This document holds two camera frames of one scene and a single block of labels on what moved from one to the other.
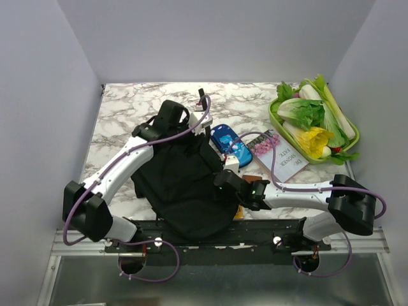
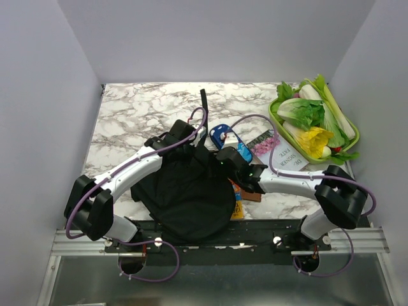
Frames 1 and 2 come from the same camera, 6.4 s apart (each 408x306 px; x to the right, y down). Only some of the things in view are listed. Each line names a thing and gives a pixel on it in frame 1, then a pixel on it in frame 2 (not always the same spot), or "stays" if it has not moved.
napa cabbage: [302, 113] stays
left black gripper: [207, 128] to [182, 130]
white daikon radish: [307, 91] stays
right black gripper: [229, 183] to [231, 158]
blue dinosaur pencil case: [224, 136] stays
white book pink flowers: [287, 162] stays
